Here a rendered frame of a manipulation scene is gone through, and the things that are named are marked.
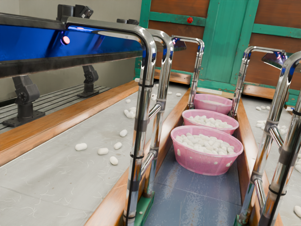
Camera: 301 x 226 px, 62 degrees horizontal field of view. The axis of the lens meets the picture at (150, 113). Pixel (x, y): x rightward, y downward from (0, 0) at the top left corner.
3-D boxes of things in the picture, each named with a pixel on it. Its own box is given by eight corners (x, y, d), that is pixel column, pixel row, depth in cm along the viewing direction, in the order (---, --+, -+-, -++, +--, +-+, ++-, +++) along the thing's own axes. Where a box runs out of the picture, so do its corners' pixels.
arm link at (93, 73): (100, 79, 170) (80, 32, 164) (95, 80, 163) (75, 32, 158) (92, 82, 172) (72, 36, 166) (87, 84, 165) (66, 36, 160)
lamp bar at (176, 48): (150, 50, 115) (152, 33, 113) (174, 48, 172) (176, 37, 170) (167, 53, 113) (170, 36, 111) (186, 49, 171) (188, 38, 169)
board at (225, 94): (190, 91, 177) (190, 89, 177) (192, 87, 191) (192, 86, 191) (238, 100, 170) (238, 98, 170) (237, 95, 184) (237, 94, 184)
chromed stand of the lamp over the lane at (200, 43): (156, 115, 144) (168, 34, 131) (164, 106, 163) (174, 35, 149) (189, 122, 140) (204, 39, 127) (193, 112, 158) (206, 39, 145)
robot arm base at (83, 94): (100, 81, 177) (91, 79, 179) (86, 85, 159) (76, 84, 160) (99, 92, 180) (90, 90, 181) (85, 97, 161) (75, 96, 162)
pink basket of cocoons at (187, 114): (185, 145, 108) (189, 125, 105) (174, 124, 133) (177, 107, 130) (243, 150, 111) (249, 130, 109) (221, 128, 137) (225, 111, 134)
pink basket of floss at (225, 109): (207, 121, 146) (210, 105, 143) (182, 107, 168) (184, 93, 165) (240, 119, 158) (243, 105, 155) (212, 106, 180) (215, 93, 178)
